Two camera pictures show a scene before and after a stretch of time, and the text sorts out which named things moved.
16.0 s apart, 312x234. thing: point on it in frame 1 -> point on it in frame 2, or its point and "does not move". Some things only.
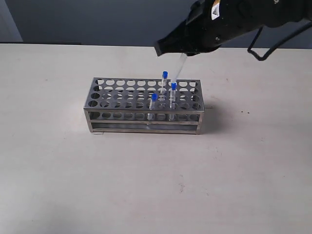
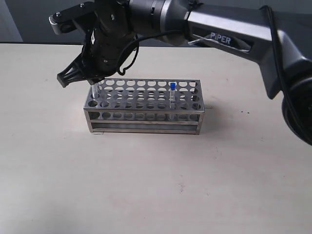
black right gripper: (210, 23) -> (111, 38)
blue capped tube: (173, 100) does not move
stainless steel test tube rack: (140, 106) does not move
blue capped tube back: (164, 85) -> (94, 91)
